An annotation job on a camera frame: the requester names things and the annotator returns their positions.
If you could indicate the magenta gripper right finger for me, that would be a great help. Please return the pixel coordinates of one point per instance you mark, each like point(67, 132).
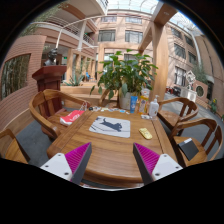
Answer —
point(153, 166)

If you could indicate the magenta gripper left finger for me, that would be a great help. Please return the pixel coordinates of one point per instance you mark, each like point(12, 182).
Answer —
point(70, 166)

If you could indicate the yellow computer mouse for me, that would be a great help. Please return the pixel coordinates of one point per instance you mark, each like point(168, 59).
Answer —
point(145, 133)

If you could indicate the grey mouse pad with print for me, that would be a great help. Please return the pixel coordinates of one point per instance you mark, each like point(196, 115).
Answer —
point(111, 126)

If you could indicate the black notebook on chair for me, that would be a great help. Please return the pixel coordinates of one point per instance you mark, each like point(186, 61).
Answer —
point(189, 148)

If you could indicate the red and white box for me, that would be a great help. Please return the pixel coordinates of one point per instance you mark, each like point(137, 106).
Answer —
point(71, 117)

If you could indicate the small white packet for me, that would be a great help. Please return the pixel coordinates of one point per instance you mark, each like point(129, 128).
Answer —
point(145, 117)

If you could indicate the wooden armchair near right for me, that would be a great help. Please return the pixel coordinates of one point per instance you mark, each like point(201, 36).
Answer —
point(208, 148)

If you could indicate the wooden armchair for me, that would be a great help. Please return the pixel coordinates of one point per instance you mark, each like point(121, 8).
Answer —
point(171, 119)
point(208, 148)
point(51, 126)

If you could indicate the wooden chair near left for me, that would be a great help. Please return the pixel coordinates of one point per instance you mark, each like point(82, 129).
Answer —
point(11, 149)

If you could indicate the wooden armchair far right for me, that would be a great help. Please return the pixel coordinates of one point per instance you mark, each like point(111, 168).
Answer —
point(171, 119)

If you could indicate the white pump bottle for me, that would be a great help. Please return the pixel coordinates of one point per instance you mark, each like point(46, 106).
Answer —
point(153, 108)

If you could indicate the wooden armchair left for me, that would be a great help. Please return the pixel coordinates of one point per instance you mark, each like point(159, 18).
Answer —
point(51, 126)

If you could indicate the blue tube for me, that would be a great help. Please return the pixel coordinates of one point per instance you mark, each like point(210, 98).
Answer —
point(133, 102)

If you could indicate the white plant pot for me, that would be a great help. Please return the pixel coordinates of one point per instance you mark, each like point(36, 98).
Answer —
point(124, 100)

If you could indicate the yellow snack package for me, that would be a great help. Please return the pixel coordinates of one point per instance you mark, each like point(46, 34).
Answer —
point(143, 101)

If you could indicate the wooden chair behind table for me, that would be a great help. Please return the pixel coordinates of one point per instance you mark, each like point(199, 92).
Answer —
point(107, 96)

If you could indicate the white abstract sculpture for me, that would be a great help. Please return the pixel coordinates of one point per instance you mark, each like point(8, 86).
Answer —
point(188, 92)

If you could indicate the green potted plant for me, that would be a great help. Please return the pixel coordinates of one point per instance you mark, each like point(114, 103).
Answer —
point(126, 75)

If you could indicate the dark bust statue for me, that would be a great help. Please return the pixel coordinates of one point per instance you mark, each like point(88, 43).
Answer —
point(51, 57)

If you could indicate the dark red wooden pedestal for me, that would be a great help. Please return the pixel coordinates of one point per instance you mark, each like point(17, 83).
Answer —
point(48, 77)

